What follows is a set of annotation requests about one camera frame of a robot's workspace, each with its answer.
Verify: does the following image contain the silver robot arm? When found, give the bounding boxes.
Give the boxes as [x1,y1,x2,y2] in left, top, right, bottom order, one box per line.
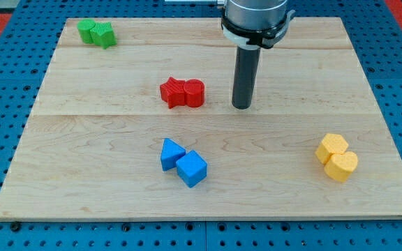
[164,0,295,50]

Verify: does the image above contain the blue cube block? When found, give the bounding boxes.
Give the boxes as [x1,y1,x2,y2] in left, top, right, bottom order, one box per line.
[176,151,207,188]

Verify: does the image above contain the red cylinder block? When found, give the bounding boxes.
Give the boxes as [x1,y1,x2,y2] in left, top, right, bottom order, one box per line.
[184,79,205,107]

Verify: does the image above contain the blue triangle block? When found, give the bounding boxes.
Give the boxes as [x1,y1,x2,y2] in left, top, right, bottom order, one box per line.
[161,138,186,172]

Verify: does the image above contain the red star block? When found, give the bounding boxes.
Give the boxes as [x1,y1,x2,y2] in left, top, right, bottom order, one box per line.
[160,77,186,109]

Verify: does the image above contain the wooden board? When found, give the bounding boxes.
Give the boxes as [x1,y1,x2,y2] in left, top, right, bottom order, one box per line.
[0,17,402,222]

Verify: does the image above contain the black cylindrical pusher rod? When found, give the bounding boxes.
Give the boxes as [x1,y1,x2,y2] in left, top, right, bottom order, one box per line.
[232,47,260,109]

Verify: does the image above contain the yellow hexagon block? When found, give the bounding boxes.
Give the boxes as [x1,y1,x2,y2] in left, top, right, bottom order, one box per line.
[315,133,349,165]

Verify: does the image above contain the green star block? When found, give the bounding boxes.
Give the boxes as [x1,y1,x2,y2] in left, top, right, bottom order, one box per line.
[89,22,117,50]

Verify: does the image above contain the yellow heart block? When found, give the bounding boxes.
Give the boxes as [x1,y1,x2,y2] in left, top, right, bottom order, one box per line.
[324,151,359,183]

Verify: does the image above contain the green cylinder block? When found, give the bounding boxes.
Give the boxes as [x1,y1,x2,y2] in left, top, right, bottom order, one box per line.
[77,19,96,44]

